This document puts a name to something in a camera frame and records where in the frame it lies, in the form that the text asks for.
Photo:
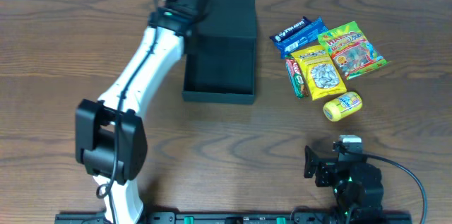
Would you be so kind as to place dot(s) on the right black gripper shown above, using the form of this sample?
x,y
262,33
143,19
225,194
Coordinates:
x,y
323,167

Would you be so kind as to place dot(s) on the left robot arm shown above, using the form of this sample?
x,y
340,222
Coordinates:
x,y
109,132

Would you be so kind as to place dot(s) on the blue Oreo cookie pack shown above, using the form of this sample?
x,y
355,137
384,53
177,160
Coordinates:
x,y
301,38

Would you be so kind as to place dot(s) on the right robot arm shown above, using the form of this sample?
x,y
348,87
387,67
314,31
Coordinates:
x,y
356,184

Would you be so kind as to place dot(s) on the green Haribo gummy bag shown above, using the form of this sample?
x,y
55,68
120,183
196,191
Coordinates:
x,y
351,51

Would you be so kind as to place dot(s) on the dark blue Dairy Milk bar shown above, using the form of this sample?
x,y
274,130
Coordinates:
x,y
288,32

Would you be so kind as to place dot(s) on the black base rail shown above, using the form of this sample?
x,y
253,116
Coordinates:
x,y
300,217

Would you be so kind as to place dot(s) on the yellow plastic candy canister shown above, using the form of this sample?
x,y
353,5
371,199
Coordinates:
x,y
342,106

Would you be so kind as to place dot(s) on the yellow sunflower seed bag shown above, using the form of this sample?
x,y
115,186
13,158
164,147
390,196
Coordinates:
x,y
319,72

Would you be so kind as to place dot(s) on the red green KitKat bar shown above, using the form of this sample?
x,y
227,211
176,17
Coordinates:
x,y
295,76

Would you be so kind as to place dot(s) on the black gift box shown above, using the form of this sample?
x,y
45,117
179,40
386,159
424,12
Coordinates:
x,y
222,67

